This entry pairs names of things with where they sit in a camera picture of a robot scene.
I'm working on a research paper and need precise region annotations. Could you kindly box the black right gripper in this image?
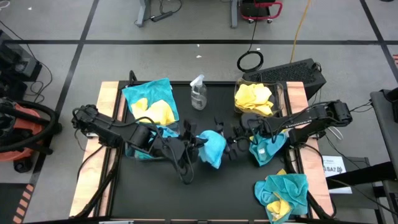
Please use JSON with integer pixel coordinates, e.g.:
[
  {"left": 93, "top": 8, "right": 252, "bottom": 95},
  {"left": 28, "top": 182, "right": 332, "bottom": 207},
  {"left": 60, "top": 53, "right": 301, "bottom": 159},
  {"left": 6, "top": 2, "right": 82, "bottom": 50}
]
[{"left": 214, "top": 116, "right": 249, "bottom": 161}]

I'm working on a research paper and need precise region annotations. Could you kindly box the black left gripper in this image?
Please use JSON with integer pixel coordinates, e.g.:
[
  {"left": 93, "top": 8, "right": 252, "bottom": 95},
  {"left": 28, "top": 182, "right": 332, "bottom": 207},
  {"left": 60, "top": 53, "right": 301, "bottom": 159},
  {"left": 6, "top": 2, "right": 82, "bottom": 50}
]
[{"left": 169, "top": 119, "right": 208, "bottom": 166}]

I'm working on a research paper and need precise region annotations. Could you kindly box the teal microfiber towel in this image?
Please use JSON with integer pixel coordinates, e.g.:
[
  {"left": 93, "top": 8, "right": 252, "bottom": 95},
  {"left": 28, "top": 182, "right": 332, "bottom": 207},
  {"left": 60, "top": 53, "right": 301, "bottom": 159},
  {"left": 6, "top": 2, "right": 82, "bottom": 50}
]
[
  {"left": 254, "top": 173, "right": 309, "bottom": 224},
  {"left": 126, "top": 148, "right": 158, "bottom": 161},
  {"left": 121, "top": 77, "right": 180, "bottom": 125},
  {"left": 248, "top": 132, "right": 289, "bottom": 167}
]

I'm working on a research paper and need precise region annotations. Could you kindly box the clear plastic basket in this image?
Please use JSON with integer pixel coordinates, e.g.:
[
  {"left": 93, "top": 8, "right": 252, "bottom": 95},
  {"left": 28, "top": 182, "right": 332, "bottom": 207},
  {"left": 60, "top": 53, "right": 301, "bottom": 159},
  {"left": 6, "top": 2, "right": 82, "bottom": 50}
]
[
  {"left": 125, "top": 123, "right": 181, "bottom": 161},
  {"left": 233, "top": 77, "right": 284, "bottom": 116}
]

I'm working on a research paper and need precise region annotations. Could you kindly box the clear spray bottle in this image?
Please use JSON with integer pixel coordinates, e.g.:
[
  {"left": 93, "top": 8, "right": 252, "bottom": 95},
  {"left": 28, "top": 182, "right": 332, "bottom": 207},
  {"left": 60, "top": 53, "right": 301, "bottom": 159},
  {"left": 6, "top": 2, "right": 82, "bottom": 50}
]
[{"left": 189, "top": 73, "right": 208, "bottom": 111}]

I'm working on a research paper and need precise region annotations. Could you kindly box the wooden side board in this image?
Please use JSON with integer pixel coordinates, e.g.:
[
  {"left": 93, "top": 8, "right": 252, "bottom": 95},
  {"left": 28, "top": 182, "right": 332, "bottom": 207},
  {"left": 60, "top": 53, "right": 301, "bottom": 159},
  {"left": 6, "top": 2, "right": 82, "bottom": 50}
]
[
  {"left": 68, "top": 81, "right": 121, "bottom": 218},
  {"left": 285, "top": 81, "right": 334, "bottom": 218}
]

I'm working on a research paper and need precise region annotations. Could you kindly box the white paper sign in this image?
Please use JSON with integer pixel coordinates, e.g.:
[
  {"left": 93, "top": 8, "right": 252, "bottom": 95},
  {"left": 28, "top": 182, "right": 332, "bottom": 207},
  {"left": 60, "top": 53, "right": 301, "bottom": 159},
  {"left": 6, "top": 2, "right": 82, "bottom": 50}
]
[{"left": 322, "top": 155, "right": 353, "bottom": 194}]

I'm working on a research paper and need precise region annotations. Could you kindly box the grey desk leg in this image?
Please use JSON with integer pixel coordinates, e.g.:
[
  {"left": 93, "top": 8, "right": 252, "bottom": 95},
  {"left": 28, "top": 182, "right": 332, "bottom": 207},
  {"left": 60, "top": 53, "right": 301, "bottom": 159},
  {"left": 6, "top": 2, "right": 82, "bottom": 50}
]
[
  {"left": 229, "top": 0, "right": 239, "bottom": 29},
  {"left": 134, "top": 0, "right": 152, "bottom": 27}
]

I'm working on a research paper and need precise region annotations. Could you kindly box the red black rolling cart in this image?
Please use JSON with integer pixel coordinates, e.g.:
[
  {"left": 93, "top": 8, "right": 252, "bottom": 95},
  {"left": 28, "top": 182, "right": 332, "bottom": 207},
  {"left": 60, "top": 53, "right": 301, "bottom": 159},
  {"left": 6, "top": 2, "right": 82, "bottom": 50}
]
[{"left": 239, "top": 0, "right": 284, "bottom": 24}]

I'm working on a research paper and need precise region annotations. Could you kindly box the black power strip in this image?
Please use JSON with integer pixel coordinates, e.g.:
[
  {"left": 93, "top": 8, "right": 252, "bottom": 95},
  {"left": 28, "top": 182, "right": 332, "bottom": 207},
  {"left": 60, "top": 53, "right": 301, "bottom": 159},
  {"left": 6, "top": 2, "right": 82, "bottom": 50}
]
[{"left": 150, "top": 11, "right": 174, "bottom": 22}]

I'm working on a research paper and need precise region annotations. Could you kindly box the black metal beam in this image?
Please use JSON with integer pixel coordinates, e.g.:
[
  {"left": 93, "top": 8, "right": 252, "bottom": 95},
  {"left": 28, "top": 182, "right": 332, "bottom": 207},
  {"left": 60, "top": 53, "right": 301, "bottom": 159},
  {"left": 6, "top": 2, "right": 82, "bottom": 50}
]
[{"left": 326, "top": 161, "right": 398, "bottom": 190}]

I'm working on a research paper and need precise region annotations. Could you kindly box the grey side table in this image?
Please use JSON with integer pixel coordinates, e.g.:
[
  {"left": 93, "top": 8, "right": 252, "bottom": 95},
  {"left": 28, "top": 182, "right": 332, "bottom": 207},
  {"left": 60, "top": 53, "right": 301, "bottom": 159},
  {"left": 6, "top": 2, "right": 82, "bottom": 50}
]
[{"left": 369, "top": 88, "right": 398, "bottom": 187}]

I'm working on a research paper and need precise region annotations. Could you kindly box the orange black shop vacuum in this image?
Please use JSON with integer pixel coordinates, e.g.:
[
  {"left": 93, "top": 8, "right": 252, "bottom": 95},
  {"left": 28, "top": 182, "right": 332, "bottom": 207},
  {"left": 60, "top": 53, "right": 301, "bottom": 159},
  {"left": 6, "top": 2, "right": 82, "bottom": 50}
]
[{"left": 0, "top": 96, "right": 63, "bottom": 174}]

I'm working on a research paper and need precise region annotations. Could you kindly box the black equipment rack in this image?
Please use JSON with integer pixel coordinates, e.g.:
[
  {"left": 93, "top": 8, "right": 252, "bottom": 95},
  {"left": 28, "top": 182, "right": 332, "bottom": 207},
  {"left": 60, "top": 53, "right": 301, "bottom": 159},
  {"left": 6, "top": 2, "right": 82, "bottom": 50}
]
[{"left": 0, "top": 29, "right": 43, "bottom": 100}]

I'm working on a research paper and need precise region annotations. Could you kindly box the black aluminium table frame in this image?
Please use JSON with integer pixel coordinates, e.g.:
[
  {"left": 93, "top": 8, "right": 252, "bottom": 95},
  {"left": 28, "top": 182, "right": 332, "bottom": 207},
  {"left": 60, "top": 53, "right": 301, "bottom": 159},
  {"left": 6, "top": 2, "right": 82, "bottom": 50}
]
[{"left": 73, "top": 80, "right": 337, "bottom": 224}]

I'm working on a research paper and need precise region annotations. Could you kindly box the black coiled cable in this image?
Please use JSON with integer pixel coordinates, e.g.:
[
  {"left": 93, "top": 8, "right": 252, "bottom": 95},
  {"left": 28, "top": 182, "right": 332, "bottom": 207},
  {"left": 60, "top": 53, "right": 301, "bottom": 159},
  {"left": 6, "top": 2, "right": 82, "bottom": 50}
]
[{"left": 236, "top": 18, "right": 264, "bottom": 73}]

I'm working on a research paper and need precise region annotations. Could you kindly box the yellow cable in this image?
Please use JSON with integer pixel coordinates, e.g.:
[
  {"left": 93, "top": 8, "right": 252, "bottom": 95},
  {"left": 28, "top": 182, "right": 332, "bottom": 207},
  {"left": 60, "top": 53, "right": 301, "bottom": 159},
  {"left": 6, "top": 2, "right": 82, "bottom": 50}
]
[{"left": 289, "top": 0, "right": 313, "bottom": 63}]

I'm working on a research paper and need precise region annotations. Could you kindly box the black vacuum hose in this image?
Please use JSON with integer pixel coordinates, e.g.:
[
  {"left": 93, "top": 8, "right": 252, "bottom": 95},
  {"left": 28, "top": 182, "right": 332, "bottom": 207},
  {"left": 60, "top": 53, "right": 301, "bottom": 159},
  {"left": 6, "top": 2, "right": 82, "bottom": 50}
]
[{"left": 0, "top": 99, "right": 62, "bottom": 154}]

